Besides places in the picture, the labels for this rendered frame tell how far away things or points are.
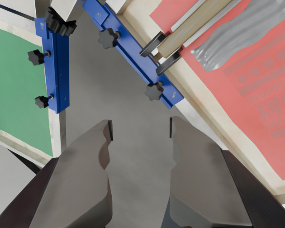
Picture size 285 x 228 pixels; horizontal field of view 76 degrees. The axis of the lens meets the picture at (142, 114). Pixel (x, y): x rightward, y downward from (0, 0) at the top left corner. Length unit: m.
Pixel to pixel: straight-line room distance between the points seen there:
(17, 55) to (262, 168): 0.93
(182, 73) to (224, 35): 0.13
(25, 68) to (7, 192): 3.14
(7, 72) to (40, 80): 0.18
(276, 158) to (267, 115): 0.14
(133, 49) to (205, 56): 0.18
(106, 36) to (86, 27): 1.37
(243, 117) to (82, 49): 1.59
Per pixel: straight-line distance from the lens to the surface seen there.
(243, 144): 0.62
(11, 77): 0.96
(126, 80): 1.74
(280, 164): 0.67
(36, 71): 0.82
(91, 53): 1.84
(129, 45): 0.49
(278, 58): 0.51
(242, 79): 0.51
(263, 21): 0.48
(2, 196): 3.83
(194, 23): 0.38
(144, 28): 0.51
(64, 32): 0.55
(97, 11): 0.51
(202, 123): 0.53
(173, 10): 0.49
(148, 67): 0.48
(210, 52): 0.49
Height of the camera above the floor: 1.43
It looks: 51 degrees down
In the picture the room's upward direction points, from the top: 145 degrees counter-clockwise
